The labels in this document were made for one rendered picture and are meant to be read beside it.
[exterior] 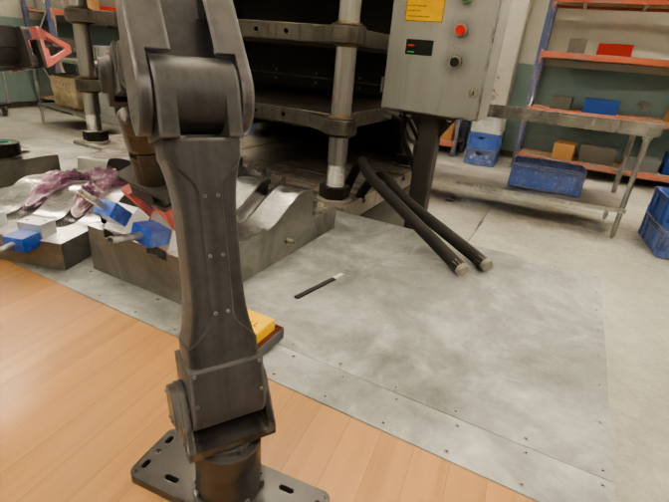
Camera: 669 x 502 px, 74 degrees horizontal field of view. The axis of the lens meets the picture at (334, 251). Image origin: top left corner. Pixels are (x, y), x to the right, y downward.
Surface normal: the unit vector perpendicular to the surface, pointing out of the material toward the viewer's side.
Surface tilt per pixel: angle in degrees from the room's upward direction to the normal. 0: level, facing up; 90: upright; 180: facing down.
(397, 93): 90
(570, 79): 90
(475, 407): 0
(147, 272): 90
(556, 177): 93
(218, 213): 75
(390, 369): 0
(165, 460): 0
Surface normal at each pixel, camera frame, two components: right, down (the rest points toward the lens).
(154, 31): 0.44, -0.28
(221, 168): 0.51, 0.14
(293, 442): 0.08, -0.91
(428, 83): -0.47, 0.33
